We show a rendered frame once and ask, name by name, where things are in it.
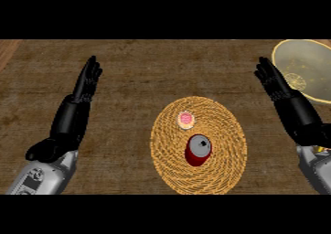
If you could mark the pale yellow bowl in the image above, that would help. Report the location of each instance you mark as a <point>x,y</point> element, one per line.
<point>311,70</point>

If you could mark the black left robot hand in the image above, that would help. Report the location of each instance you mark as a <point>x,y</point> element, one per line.
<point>70,119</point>

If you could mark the red can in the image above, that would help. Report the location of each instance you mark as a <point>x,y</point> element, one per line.
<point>197,150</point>

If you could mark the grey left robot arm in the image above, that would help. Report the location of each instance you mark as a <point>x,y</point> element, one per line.
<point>42,176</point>

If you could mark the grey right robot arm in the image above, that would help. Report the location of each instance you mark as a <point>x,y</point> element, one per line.
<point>319,170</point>

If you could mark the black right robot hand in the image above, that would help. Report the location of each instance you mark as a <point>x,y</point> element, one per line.
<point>296,115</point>

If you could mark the round woven wicker placemat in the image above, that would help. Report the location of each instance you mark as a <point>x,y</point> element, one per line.
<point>197,145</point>

